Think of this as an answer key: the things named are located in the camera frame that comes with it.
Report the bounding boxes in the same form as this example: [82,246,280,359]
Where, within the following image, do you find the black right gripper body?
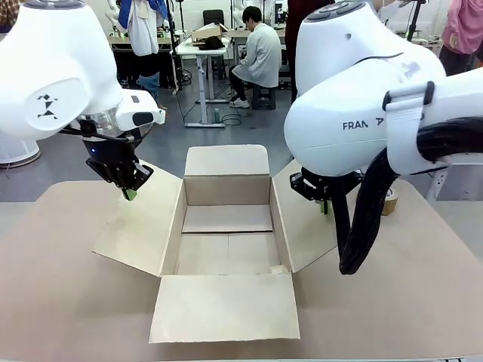
[300,167,365,201]

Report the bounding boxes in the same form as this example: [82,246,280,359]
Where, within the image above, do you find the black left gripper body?
[80,130,140,169]

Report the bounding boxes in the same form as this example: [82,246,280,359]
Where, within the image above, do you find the large brown cardboard box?
[91,145,340,345]

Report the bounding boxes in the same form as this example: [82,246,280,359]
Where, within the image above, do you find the brown packing tape roll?
[380,185,402,217]

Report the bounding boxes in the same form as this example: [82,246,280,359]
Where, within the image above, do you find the hanging blue jeans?
[136,72,168,112]

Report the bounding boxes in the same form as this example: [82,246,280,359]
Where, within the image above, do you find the white perforated cylinder stand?
[0,138,42,166]

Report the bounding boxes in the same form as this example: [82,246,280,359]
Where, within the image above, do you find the grey plastic stool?
[251,84,278,112]

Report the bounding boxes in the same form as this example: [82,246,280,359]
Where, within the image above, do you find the black stand pole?
[167,0,183,96]

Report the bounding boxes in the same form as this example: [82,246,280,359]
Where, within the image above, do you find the white standing desk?
[175,36,232,130]

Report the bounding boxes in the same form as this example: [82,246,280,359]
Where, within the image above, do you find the hanging white and blue clothes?
[117,0,168,58]

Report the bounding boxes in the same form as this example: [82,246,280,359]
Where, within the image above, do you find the seated person in white coat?
[228,6,283,110]

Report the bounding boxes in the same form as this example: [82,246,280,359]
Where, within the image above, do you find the dark red hanging garment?
[285,0,337,103]

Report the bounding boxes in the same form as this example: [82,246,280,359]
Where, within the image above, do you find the black bag on desk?
[198,35,225,51]

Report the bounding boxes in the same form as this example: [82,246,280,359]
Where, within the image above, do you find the small open cardboard box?
[190,23,230,46]

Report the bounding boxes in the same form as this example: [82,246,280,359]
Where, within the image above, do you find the wood top workbench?
[225,28,288,88]

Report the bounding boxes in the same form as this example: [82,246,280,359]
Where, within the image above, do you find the black office chair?
[202,8,230,34]

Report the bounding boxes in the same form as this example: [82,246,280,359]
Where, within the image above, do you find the black tripod stand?
[405,0,423,45]

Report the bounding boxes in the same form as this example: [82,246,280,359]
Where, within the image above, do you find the person in pink top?
[438,0,483,77]

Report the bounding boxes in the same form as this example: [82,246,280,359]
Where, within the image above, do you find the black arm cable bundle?
[337,116,483,276]

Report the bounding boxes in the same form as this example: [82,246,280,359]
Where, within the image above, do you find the black floor cable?
[220,100,251,127]

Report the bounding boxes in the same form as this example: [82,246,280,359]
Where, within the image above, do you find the white velcro cable strap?
[381,81,453,176]

